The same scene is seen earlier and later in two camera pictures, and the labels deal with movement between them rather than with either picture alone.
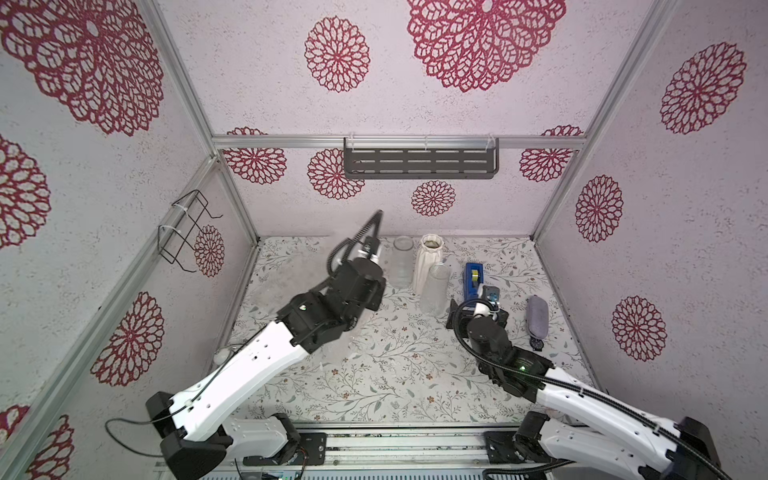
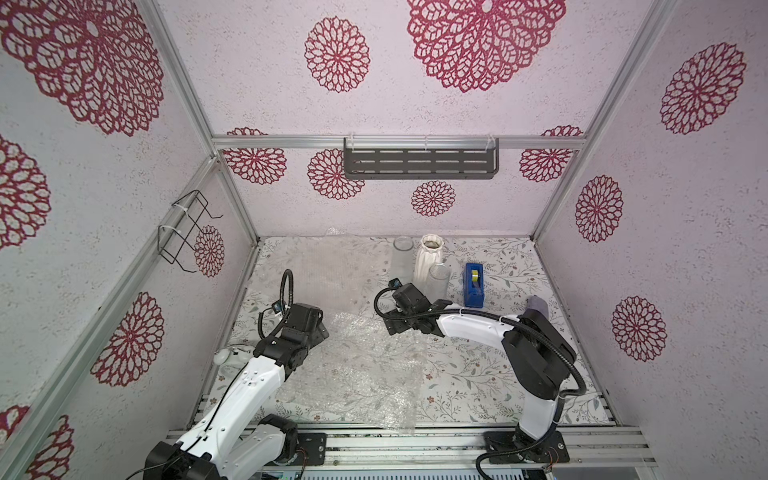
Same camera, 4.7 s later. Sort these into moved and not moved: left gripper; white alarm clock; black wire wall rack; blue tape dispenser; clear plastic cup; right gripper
Moved: right gripper; left gripper
Not moved: clear plastic cup; black wire wall rack; blue tape dispenser; white alarm clock
